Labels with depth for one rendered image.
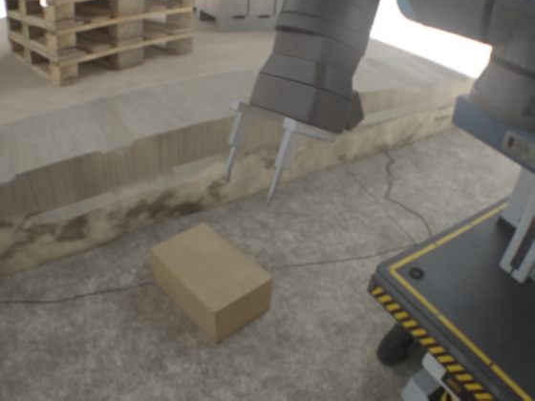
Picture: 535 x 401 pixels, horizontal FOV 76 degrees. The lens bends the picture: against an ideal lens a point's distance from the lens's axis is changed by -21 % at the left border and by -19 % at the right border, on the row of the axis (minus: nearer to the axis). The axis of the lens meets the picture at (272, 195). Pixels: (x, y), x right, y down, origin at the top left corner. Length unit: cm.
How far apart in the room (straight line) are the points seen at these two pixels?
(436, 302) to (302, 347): 42
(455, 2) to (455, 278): 59
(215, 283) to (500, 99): 80
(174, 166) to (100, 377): 75
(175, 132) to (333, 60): 109
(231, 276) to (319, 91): 85
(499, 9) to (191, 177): 110
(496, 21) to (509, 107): 15
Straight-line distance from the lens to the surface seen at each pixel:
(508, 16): 71
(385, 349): 103
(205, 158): 146
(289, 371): 108
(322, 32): 30
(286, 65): 32
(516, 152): 73
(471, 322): 88
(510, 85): 72
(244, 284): 108
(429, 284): 92
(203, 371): 107
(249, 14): 289
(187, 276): 110
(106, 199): 136
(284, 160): 29
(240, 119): 33
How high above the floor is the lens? 92
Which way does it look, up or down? 34 degrees down
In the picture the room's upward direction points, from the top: 5 degrees clockwise
